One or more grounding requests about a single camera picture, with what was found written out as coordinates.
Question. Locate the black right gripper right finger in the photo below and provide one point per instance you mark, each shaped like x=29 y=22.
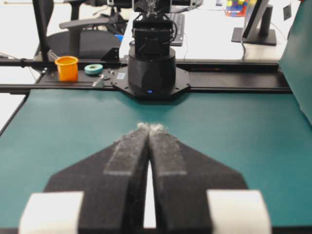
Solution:
x=195 y=194

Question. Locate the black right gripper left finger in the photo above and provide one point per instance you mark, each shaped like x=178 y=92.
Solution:
x=102 y=194

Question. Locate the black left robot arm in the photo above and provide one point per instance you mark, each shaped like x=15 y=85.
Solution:
x=152 y=68

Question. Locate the teal tape roll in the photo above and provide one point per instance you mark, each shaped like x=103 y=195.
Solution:
x=93 y=69

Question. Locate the orange plastic cup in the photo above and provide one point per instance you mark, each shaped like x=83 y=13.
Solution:
x=67 y=68

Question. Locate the black office chair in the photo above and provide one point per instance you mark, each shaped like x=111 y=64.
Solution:
x=84 y=38

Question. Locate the black keyboard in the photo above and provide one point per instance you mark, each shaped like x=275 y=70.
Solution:
x=179 y=19

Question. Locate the teal side panel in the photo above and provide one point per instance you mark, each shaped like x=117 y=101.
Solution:
x=296 y=62

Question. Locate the black computer monitor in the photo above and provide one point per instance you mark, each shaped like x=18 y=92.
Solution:
x=256 y=28

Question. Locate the colourful cube box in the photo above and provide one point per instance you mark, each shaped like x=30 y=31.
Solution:
x=239 y=8

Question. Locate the black aluminium rail frame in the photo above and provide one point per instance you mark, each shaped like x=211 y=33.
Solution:
x=203 y=77

